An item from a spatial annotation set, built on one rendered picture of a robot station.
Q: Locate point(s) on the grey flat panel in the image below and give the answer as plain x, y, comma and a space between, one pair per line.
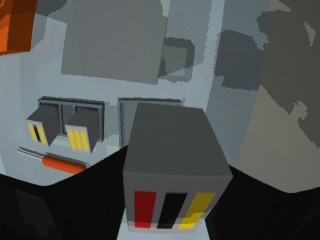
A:
282, 145

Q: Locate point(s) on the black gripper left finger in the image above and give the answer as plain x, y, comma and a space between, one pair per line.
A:
87, 206

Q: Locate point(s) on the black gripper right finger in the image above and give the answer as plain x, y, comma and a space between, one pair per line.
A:
251, 210

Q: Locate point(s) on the orange-handled screwdriver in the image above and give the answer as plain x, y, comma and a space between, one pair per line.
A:
55, 163

